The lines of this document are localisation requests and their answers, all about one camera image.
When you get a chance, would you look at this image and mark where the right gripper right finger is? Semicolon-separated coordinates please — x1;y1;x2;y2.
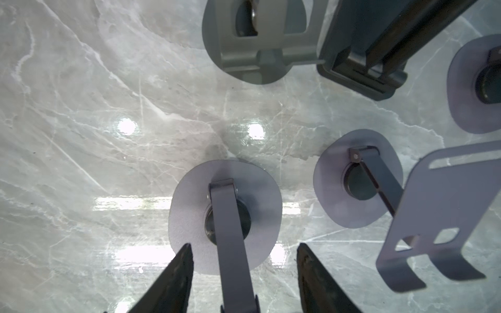
296;243;361;313

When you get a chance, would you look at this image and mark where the black folding phone stand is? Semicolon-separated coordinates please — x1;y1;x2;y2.
317;0;476;101

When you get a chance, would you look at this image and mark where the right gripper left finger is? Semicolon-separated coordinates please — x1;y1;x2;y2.
129;243;194;313

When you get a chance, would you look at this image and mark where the dark grey round phone stand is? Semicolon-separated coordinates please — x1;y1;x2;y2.
202;1;328;85

